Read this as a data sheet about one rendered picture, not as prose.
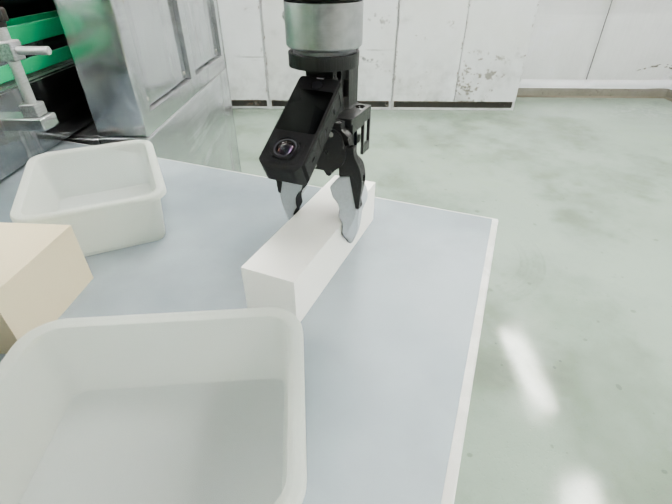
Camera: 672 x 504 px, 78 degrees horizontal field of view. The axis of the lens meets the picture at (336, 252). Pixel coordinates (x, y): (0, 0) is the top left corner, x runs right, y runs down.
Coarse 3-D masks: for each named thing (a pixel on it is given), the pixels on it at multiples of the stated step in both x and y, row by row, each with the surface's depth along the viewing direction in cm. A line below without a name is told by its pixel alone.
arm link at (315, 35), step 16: (288, 16) 38; (304, 16) 37; (320, 16) 36; (336, 16) 37; (352, 16) 37; (288, 32) 39; (304, 32) 38; (320, 32) 37; (336, 32) 37; (352, 32) 38; (304, 48) 38; (320, 48) 38; (336, 48) 38; (352, 48) 39
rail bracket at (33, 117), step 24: (0, 24) 59; (0, 48) 60; (24, 48) 61; (48, 48) 61; (24, 72) 63; (24, 96) 64; (0, 120) 66; (24, 120) 65; (48, 120) 67; (0, 144) 70
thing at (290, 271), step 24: (312, 216) 51; (336, 216) 51; (288, 240) 46; (312, 240) 46; (336, 240) 49; (264, 264) 43; (288, 264) 43; (312, 264) 44; (336, 264) 51; (264, 288) 43; (288, 288) 41; (312, 288) 45
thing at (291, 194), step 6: (282, 186) 49; (288, 186) 49; (294, 186) 49; (300, 186) 48; (306, 186) 55; (282, 192) 50; (288, 192) 50; (294, 192) 49; (300, 192) 50; (282, 198) 50; (288, 198) 50; (294, 198) 50; (300, 198) 51; (282, 204) 51; (288, 204) 51; (294, 204) 50; (300, 204) 51; (288, 210) 51; (294, 210) 51; (288, 216) 52
